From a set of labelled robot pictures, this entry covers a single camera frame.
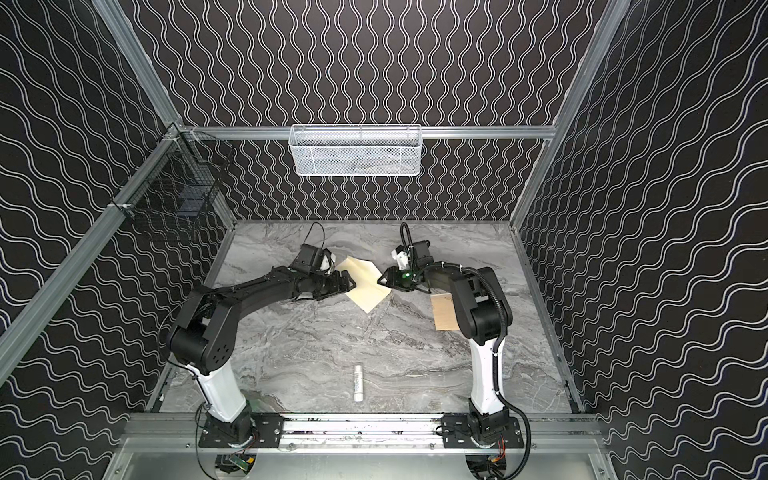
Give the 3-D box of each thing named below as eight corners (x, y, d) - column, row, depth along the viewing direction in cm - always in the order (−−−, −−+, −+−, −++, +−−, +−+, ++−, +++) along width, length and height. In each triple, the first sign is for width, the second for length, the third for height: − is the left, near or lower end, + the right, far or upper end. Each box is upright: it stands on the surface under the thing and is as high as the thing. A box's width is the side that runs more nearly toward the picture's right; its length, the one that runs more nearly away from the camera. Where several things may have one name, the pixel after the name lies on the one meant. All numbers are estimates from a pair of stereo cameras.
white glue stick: (355, 402, 81) (354, 399, 79) (355, 368, 87) (354, 365, 85) (363, 401, 81) (363, 399, 79) (363, 367, 87) (362, 365, 85)
